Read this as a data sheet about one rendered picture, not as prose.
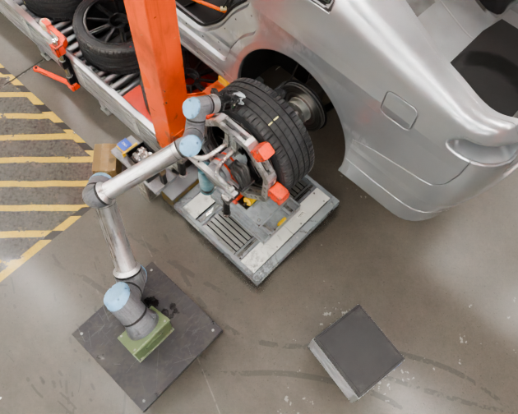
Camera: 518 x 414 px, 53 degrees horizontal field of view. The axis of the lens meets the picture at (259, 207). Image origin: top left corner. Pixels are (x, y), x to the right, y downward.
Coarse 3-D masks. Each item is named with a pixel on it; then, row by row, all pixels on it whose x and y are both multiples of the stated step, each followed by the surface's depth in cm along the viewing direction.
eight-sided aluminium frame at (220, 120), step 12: (216, 120) 258; (228, 120) 258; (204, 132) 291; (228, 132) 258; (240, 132) 258; (204, 144) 294; (240, 144) 255; (252, 144) 253; (216, 156) 301; (252, 156) 255; (264, 168) 259; (264, 180) 263; (240, 192) 300; (252, 192) 290; (264, 192) 275
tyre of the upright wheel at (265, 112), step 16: (240, 80) 270; (256, 80) 265; (256, 96) 259; (272, 96) 258; (224, 112) 264; (240, 112) 254; (256, 112) 254; (272, 112) 255; (288, 112) 258; (256, 128) 252; (272, 128) 254; (288, 128) 258; (304, 128) 262; (272, 144) 253; (288, 144) 258; (304, 144) 265; (272, 160) 261; (288, 160) 260; (304, 160) 269; (288, 176) 265
